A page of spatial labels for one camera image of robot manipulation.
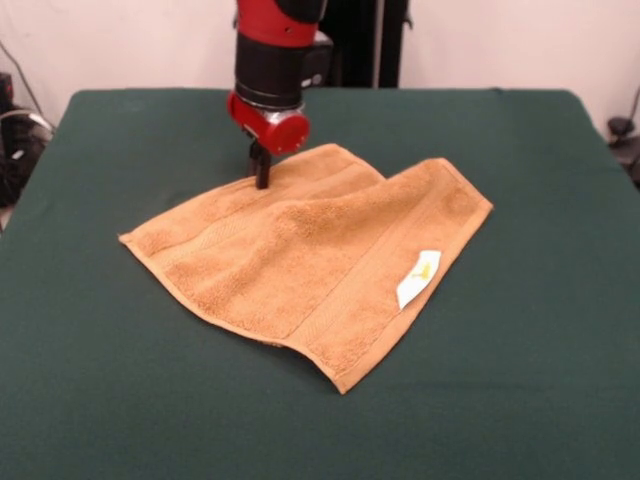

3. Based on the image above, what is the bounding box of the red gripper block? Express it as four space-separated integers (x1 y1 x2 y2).
226 90 311 190

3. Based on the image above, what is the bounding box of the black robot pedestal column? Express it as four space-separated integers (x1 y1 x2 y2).
319 0 414 91

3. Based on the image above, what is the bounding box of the dark green table cloth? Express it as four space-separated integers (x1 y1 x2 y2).
0 88 640 480

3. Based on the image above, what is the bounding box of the black plug device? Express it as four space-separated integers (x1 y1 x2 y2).
607 115 640 189

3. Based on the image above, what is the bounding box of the tan orange terry towel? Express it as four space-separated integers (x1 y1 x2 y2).
118 143 495 396

